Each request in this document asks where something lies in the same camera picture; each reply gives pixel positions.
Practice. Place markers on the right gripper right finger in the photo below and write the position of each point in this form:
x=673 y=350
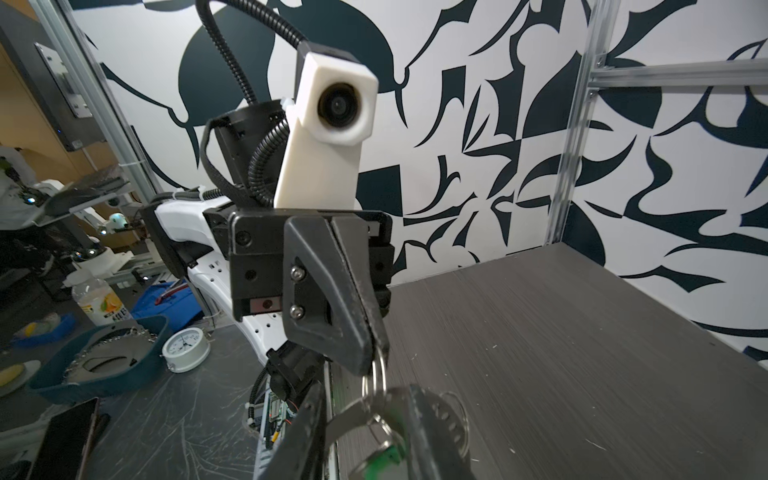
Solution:
x=432 y=453

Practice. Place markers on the computer monitor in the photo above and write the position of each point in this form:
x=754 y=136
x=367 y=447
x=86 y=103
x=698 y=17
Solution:
x=48 y=79

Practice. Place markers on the teal tray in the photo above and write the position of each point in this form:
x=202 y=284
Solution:
x=106 y=361

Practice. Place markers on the blue plastic bin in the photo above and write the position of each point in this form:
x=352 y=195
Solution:
x=173 y=300

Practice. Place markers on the white round gauge clock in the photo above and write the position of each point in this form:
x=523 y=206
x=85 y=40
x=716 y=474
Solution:
x=185 y=350

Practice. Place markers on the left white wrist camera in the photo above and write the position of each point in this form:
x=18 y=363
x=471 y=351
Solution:
x=331 y=115

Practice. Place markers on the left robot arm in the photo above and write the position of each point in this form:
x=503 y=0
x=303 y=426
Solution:
x=186 y=245

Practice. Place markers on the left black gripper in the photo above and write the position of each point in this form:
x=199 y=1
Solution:
x=337 y=268

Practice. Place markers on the plastic juice bottle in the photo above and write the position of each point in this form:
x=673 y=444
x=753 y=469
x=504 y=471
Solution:
x=100 y=303

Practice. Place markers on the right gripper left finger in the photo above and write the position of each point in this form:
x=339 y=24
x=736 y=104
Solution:
x=302 y=453

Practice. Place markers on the black smartphone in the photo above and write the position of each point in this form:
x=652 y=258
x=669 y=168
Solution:
x=67 y=442

